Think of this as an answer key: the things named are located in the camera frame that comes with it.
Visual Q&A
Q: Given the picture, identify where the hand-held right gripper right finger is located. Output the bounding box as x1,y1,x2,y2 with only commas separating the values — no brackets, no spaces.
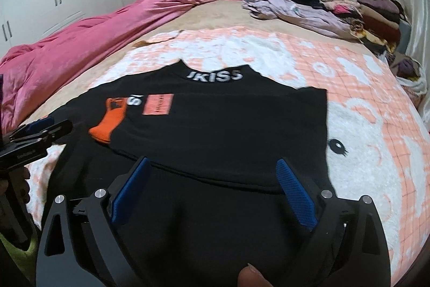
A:
275,157,392,287

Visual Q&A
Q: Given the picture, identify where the person's left hand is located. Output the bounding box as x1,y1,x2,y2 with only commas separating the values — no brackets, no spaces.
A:
0,169,31,204

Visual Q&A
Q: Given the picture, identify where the purple cloth bundle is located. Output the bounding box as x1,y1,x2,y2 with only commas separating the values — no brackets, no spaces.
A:
379,48,427,106

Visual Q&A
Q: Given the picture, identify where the pile of folded clothes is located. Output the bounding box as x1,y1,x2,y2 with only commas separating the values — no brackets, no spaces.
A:
285,0,409,52

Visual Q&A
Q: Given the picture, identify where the peach white printed blanket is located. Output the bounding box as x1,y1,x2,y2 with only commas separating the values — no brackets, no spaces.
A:
25,25,430,277

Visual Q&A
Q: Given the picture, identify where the yellow-green garment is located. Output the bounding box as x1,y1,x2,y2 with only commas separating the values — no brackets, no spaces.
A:
0,233,41,284

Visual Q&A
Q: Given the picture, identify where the orange knit cloth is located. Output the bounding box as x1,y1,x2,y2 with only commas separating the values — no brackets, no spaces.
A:
89,98,130,144

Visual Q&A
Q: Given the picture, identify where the black t-shirt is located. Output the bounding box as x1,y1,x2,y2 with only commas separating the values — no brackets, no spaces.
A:
47,59,336,287

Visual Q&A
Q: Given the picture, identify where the person's right hand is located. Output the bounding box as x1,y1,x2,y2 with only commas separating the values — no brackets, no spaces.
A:
237,266,274,287

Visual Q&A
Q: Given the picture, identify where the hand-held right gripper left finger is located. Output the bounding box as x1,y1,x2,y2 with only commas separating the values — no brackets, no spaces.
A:
35,157,152,287

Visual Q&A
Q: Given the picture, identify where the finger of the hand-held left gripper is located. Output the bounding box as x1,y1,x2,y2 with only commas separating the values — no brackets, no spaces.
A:
13,115,56,140
10,119,74,154

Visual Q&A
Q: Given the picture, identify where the pink velvet duvet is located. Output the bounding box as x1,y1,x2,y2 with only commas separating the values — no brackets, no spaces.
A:
0,0,220,136

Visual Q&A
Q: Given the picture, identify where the lilac garment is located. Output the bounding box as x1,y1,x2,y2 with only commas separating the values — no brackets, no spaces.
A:
242,0,360,40

